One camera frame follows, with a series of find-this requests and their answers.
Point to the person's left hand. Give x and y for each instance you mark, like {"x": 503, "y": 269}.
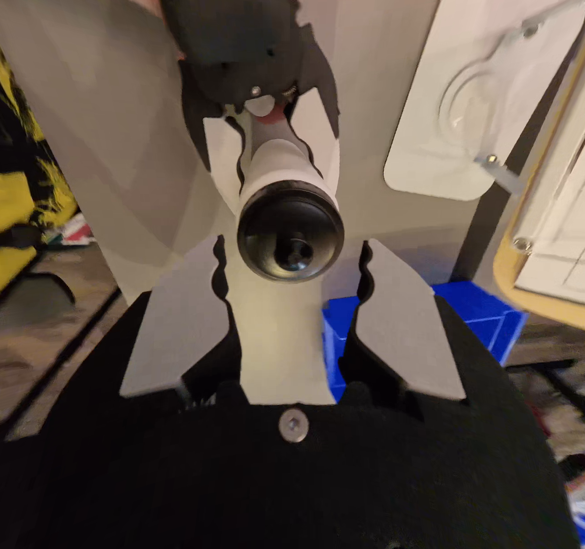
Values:
{"x": 273, "y": 118}

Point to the clear round stand foot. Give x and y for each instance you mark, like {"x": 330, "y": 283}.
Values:
{"x": 475, "y": 106}

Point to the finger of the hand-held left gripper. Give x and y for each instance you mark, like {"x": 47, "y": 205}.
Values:
{"x": 221, "y": 151}
{"x": 320, "y": 138}

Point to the metal stand bracket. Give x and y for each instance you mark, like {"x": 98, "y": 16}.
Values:
{"x": 548, "y": 14}
{"x": 500, "y": 172}

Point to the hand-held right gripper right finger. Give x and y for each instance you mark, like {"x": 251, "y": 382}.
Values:
{"x": 402, "y": 334}

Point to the black bottle lid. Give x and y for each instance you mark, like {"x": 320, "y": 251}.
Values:
{"x": 290, "y": 234}

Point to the red green striped object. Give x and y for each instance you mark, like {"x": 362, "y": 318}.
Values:
{"x": 75, "y": 231}

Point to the blue plastic bin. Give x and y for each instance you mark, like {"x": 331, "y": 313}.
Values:
{"x": 475, "y": 311}

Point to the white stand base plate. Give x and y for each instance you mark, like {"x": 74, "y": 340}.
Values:
{"x": 425, "y": 147}

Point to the white plastic bottle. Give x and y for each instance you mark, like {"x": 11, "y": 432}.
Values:
{"x": 285, "y": 160}

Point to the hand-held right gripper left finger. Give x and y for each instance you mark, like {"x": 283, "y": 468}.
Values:
{"x": 183, "y": 329}

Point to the black tape strip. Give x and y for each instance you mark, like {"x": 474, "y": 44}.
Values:
{"x": 484, "y": 238}

